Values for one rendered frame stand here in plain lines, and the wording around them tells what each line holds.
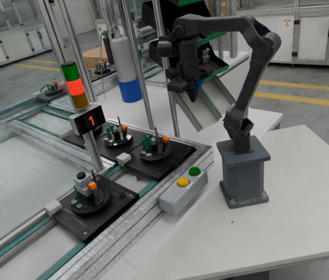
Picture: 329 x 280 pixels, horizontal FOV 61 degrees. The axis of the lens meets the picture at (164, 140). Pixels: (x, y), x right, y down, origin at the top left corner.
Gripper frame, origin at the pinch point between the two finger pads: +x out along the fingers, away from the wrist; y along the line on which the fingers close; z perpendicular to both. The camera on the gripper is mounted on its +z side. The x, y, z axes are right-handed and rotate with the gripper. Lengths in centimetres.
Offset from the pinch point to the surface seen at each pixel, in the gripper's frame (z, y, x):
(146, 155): 18.2, 10.9, 25.8
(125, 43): 93, -54, 0
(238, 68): 66, -158, 49
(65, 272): 4, 60, 30
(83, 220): 14, 46, 29
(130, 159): 26.3, 12.9, 29.0
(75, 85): 29.6, 25.3, -8.4
